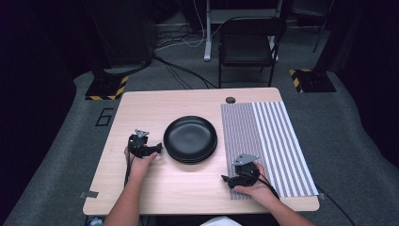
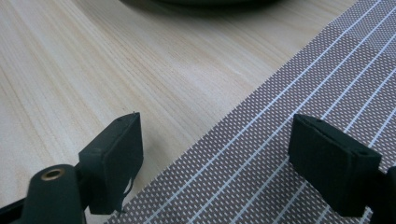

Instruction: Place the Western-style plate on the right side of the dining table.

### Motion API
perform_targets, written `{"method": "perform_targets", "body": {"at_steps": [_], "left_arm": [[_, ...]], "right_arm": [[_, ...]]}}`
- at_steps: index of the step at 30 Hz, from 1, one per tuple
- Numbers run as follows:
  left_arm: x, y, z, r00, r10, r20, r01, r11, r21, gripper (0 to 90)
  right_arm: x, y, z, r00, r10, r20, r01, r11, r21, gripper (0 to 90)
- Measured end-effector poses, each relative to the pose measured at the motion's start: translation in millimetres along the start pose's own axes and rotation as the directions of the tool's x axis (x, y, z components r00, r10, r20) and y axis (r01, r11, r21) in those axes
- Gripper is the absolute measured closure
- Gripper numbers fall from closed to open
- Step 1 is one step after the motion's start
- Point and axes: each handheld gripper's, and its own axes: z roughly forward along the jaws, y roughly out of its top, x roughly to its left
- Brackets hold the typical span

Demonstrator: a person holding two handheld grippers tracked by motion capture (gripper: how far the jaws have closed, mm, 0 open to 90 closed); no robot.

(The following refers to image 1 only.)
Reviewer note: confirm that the black tape floor marking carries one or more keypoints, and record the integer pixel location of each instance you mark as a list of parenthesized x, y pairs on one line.
[(104, 117)]

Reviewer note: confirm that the black plate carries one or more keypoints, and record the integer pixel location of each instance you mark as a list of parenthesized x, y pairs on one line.
[(190, 138), (191, 161)]

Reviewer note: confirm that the white desk frame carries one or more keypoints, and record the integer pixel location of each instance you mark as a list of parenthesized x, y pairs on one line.
[(207, 34)]

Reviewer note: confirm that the black folding chair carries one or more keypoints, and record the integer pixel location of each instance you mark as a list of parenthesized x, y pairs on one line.
[(247, 47)]

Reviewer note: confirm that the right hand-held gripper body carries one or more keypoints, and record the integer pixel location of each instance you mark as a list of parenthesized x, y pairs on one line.
[(246, 171)]

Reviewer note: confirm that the person's left hand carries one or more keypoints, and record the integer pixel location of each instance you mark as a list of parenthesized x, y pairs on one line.
[(141, 166)]

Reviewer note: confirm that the black stand base hazard tape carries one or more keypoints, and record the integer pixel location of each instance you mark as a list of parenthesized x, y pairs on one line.
[(106, 89), (312, 81)]

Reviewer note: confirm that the blue object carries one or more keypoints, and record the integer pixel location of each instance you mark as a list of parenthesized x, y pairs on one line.
[(94, 221)]

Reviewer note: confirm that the person's white clothing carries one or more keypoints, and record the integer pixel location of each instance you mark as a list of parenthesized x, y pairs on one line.
[(221, 221)]

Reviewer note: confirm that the grey tape piece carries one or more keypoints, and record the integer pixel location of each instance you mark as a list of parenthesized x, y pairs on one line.
[(322, 196), (89, 194)]

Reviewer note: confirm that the person's right hand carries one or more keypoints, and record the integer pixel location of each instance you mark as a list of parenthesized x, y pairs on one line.
[(260, 191)]

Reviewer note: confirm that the grey white striped mat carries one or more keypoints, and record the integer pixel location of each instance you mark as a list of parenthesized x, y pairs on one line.
[(269, 147)]

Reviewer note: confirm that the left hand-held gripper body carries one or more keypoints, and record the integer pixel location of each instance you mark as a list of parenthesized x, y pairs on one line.
[(139, 144)]

